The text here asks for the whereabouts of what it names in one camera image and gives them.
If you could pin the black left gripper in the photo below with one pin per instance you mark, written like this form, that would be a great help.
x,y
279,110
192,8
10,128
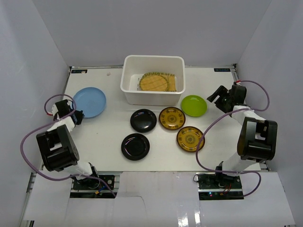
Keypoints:
x,y
79,116

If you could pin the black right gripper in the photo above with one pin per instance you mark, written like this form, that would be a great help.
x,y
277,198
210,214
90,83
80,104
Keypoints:
x,y
221,91

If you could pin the light blue plate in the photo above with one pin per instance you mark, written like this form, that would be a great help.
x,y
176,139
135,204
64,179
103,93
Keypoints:
x,y
91,100

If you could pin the rectangular woven bamboo plate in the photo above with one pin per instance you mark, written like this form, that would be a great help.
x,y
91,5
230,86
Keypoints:
x,y
171,79

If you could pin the round woven bamboo plate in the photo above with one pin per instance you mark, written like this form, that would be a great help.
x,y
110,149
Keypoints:
x,y
153,82

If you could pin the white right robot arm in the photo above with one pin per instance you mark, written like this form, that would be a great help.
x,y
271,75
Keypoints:
x,y
257,140

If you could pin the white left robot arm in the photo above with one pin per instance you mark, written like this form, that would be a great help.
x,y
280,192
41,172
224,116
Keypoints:
x,y
57,148

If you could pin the white plastic bin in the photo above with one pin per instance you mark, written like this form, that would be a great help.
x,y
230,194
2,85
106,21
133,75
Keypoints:
x,y
135,66

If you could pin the green plate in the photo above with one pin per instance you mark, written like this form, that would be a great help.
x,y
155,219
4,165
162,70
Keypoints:
x,y
194,106

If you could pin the yellow patterned plate upper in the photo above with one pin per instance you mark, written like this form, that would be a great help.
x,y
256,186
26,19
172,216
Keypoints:
x,y
172,118

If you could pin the yellow patterned plate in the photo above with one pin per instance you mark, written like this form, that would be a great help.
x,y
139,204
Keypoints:
x,y
172,118
188,138

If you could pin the yellow patterned plate lower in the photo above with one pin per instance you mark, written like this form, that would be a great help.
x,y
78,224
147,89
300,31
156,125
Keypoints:
x,y
188,138

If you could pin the black plate upper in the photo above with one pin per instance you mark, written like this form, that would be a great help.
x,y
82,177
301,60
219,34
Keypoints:
x,y
143,120

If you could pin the black plate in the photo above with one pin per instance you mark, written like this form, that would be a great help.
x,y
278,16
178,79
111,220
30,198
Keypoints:
x,y
143,120
135,147

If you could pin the black plate lower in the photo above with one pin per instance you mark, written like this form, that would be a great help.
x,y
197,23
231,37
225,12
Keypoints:
x,y
135,147

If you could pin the white paper sheet front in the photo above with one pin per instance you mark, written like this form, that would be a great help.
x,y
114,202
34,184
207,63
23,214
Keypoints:
x,y
158,199

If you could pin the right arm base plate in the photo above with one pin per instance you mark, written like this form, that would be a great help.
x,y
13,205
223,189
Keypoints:
x,y
218,187

